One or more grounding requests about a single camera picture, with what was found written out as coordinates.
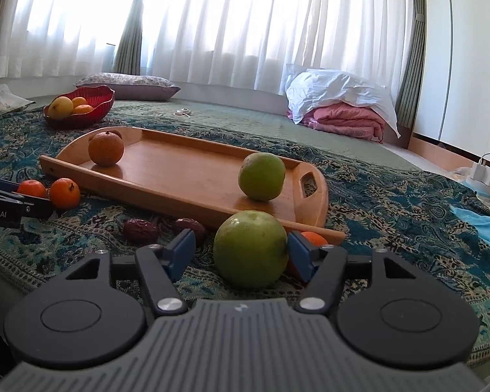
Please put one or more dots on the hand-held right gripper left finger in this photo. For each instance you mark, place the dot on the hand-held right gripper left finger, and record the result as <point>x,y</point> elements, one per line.
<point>181,250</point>

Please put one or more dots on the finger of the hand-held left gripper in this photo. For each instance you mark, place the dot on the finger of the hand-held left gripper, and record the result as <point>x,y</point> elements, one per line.
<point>4,188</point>
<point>34,209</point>

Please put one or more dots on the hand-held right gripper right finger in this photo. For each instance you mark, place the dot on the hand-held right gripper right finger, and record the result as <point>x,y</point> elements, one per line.
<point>300,250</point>

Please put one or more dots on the small mandarin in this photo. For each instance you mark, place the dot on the small mandarin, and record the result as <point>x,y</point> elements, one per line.
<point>32,188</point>
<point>65,192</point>
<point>313,238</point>

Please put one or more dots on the red date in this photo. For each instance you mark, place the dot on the red date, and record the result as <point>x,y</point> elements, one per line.
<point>200,228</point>
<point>141,230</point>

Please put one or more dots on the green apple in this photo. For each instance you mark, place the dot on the green apple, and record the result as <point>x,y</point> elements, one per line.
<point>262,175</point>
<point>251,249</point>

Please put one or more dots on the wooden tray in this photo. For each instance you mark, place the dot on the wooden tray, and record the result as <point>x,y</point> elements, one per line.
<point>179,163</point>

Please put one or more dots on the crumpled plastic bag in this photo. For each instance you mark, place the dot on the crumpled plastic bag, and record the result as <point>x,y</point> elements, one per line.
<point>6,98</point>

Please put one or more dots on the large brownish orange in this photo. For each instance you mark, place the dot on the large brownish orange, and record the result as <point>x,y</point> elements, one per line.
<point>106,148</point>

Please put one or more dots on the yellow mango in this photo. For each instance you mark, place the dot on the yellow mango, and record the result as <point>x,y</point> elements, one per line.
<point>60,107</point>

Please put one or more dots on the red glass bowl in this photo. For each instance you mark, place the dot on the red glass bowl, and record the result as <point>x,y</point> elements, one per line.
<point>79,121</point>

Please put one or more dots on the teal patterned blanket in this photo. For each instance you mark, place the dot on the teal patterned blanket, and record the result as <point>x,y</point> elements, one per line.
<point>392,212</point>

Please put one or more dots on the green bedspread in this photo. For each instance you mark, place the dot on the green bedspread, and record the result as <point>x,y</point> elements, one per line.
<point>249,126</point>

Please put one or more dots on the pink folded blanket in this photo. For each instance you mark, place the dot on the pink folded blanket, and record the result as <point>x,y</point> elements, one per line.
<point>347,120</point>

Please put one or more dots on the floral pillow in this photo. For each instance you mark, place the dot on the floral pillow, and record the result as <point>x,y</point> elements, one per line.
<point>139,85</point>

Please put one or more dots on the white pillow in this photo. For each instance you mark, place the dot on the white pillow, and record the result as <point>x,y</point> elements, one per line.
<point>339,85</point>

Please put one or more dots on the white sheer curtain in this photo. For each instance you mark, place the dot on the white sheer curtain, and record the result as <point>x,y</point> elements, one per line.
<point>65,16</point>
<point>269,20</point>

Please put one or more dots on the light blue cloth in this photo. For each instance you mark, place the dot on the light blue cloth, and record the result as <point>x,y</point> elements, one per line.
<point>486,226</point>

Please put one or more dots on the white charger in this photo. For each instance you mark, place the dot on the white charger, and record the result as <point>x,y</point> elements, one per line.
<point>484,174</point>

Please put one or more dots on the white wardrobe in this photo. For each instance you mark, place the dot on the white wardrobe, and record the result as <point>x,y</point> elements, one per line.
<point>461,49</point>

